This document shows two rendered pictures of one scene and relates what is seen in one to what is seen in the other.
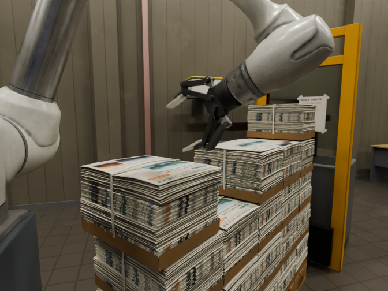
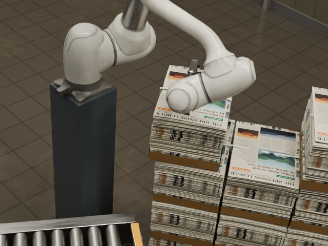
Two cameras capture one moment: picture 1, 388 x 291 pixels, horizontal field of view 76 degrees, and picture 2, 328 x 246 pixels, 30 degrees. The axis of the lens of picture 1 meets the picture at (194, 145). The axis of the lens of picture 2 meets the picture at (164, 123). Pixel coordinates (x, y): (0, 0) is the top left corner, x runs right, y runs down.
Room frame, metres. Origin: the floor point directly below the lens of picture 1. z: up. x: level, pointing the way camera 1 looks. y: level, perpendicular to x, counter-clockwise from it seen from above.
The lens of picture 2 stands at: (-0.33, -1.50, 2.45)
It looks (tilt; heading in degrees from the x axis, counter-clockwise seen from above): 38 degrees down; 59
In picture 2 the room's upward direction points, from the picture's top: 6 degrees clockwise
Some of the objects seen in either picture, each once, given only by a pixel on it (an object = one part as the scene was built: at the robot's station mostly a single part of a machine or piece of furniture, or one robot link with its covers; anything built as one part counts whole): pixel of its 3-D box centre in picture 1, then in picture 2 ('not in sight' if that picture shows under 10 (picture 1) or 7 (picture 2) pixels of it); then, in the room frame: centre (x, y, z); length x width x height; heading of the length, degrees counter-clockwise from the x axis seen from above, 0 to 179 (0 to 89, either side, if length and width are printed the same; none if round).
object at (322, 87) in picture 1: (301, 107); not in sight; (2.08, -0.89, 1.27); 0.57 x 0.01 x 0.65; 51
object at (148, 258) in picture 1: (174, 233); (186, 149); (0.74, 0.06, 0.86); 0.29 x 0.16 x 0.04; 142
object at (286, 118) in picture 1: (278, 194); not in sight; (1.73, -0.61, 0.65); 0.39 x 0.30 x 1.29; 51
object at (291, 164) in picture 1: (262, 160); not in sight; (1.50, -0.42, 0.95); 0.38 x 0.29 x 0.23; 50
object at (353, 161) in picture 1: (307, 198); not in sight; (2.36, -1.12, 0.40); 0.70 x 0.55 x 0.80; 51
